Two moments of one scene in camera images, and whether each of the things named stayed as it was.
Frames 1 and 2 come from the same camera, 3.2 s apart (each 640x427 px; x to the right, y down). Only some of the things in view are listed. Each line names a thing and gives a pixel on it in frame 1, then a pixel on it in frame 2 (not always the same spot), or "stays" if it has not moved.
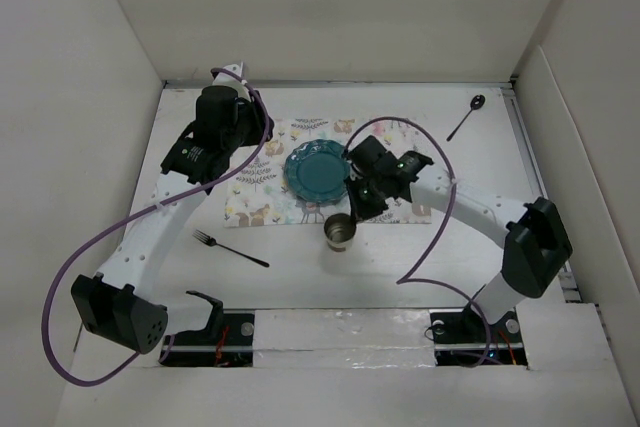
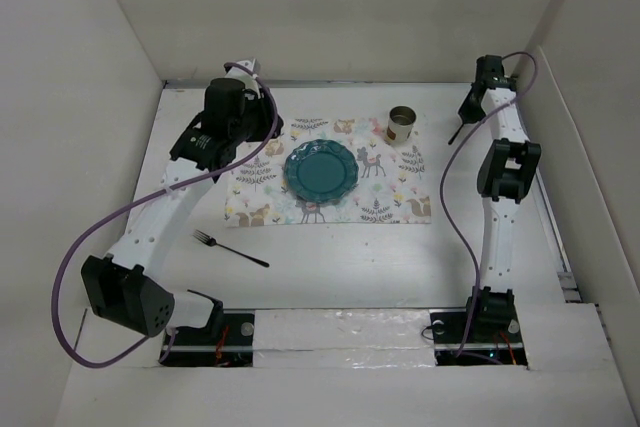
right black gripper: x=361 y=210 to x=469 y=115
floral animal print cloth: x=257 y=195 stays
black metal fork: x=212 y=242 stays
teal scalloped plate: x=316 y=172 stays
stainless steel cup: x=339 y=229 to x=400 y=123
